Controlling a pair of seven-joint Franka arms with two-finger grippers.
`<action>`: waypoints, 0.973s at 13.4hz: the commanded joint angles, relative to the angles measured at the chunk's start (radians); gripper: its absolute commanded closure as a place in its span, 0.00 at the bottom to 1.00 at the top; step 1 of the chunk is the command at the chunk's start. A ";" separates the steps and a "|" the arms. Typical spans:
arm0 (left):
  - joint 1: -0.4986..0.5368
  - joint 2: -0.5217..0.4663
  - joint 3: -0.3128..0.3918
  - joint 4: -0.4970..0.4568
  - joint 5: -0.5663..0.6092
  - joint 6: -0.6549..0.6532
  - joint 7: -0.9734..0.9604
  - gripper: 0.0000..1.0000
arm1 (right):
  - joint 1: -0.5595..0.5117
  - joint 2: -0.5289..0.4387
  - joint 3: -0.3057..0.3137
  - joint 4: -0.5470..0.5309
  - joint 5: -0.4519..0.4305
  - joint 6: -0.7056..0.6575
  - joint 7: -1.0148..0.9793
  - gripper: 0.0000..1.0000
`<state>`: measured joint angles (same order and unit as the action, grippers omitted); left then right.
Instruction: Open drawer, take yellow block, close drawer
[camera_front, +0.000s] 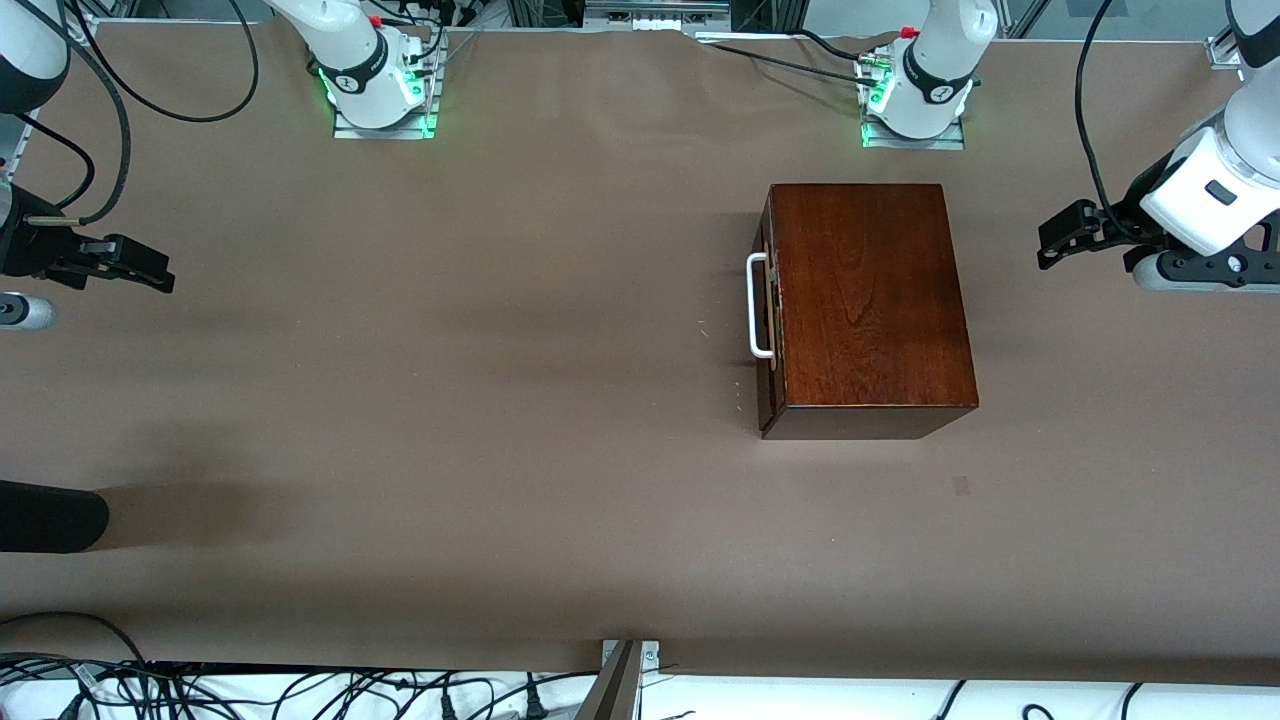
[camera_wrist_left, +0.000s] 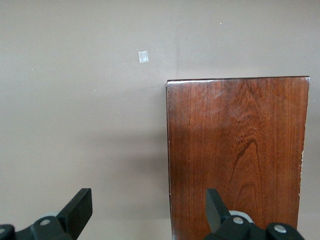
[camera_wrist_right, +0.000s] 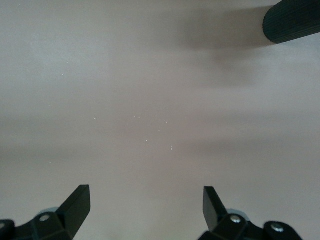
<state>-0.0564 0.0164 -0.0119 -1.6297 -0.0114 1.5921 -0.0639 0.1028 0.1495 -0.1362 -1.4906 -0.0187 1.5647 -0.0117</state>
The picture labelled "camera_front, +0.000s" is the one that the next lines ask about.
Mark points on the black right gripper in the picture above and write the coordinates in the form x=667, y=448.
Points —
x=22, y=247

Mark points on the silver frame rail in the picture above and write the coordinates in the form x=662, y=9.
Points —
x=650, y=15

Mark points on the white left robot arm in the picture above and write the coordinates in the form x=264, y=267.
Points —
x=935, y=70

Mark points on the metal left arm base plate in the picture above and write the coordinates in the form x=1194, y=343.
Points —
x=915, y=143

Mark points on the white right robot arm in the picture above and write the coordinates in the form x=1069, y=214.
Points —
x=355, y=50

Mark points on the brown paper table cover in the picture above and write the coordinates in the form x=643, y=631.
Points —
x=400, y=400

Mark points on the black ribbed cylinder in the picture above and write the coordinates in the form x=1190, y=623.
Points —
x=50, y=515

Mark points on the aluminium profile bar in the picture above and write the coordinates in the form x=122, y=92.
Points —
x=615, y=690

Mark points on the dark brown wooden cabinet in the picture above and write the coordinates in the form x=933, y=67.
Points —
x=870, y=300

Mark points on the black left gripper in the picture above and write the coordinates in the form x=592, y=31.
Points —
x=1127, y=222

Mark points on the aluminium corner bracket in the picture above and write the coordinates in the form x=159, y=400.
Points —
x=1225, y=52

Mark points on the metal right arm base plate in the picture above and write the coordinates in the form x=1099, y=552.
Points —
x=385, y=132

